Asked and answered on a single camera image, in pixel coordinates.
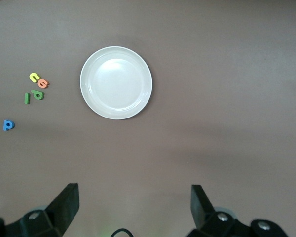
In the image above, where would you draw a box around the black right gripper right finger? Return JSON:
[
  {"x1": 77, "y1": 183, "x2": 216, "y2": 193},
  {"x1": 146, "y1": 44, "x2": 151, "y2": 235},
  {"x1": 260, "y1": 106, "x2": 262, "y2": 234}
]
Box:
[{"x1": 186, "y1": 184, "x2": 290, "y2": 237}]

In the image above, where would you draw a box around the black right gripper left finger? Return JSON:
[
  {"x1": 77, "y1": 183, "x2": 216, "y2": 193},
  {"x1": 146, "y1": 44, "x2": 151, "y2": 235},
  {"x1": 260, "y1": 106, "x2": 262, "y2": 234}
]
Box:
[{"x1": 0, "y1": 183, "x2": 80, "y2": 237}]

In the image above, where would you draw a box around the green foam letter d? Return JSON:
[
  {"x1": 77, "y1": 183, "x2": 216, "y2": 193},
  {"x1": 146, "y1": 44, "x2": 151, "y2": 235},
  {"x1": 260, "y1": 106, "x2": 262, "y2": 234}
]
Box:
[{"x1": 31, "y1": 89, "x2": 45, "y2": 101}]

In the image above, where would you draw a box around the orange foam letter e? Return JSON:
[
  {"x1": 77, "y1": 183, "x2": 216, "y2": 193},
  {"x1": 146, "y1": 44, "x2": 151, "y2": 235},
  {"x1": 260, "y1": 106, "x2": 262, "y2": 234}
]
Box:
[{"x1": 37, "y1": 78, "x2": 50, "y2": 89}]

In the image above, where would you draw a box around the blue foam letter p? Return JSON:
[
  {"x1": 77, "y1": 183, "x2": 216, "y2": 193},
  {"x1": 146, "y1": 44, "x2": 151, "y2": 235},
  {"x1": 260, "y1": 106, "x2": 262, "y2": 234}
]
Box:
[{"x1": 2, "y1": 119, "x2": 15, "y2": 131}]

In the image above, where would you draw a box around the brown table cover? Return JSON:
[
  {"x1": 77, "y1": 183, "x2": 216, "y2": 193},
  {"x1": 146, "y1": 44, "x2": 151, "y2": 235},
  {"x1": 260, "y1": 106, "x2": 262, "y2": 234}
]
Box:
[{"x1": 0, "y1": 0, "x2": 296, "y2": 237}]

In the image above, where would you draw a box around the beige round plate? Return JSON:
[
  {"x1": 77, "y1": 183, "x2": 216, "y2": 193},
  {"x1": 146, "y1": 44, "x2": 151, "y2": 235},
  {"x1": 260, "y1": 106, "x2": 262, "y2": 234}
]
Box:
[{"x1": 79, "y1": 45, "x2": 153, "y2": 120}]

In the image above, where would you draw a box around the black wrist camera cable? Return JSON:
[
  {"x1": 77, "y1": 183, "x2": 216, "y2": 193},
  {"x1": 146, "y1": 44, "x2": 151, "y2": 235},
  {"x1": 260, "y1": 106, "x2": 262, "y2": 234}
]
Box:
[{"x1": 110, "y1": 227, "x2": 134, "y2": 237}]

